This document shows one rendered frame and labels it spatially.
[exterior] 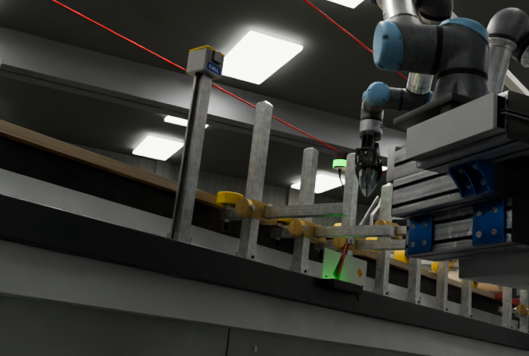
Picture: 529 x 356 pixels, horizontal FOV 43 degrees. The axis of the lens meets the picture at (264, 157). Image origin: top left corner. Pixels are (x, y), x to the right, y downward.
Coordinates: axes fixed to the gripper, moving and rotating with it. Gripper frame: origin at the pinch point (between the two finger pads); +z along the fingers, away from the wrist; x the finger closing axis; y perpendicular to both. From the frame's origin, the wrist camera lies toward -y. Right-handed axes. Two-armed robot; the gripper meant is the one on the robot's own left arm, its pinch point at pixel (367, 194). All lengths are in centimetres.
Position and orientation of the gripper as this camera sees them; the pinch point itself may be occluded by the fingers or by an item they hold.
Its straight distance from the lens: 226.8
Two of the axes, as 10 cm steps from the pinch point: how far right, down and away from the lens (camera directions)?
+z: -1.1, 9.6, -2.7
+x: 9.4, 0.1, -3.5
